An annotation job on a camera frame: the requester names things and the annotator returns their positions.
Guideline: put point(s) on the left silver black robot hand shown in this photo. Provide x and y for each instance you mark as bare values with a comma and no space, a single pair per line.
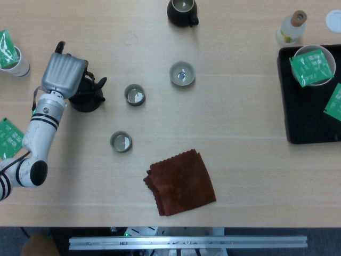
62,73

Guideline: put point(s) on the black teapot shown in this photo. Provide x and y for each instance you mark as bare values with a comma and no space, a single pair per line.
85,105

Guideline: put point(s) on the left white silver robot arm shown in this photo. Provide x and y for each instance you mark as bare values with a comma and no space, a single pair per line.
40,130

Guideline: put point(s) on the dark green ceramic teacup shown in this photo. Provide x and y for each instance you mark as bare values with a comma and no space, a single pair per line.
135,104
121,151

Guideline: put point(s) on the white paper cup blue band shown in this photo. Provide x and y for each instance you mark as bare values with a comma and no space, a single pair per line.
22,68

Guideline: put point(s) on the green tea packet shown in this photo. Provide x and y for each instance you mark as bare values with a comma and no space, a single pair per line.
335,104
6,50
9,138
311,68

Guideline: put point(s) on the grey ceramic strainer bowl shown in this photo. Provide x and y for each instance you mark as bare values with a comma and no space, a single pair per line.
174,80

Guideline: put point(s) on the black ceramic pitcher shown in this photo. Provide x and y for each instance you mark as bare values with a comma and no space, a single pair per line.
178,20

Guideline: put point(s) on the brown folded cloth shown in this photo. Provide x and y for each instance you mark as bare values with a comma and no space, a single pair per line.
181,184

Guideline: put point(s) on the brown round seat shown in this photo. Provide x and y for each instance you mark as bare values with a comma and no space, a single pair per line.
40,245

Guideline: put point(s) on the frosted bottle with wooden cap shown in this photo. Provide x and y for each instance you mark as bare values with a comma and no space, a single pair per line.
289,29

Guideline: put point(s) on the black plastic tray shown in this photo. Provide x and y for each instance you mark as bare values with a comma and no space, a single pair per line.
301,120

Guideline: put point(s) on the white bowl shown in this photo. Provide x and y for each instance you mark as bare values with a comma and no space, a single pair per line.
306,50

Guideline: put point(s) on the white round lid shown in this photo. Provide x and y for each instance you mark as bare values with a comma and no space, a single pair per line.
335,21

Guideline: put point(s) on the aluminium rail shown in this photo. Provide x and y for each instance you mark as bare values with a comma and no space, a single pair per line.
186,241

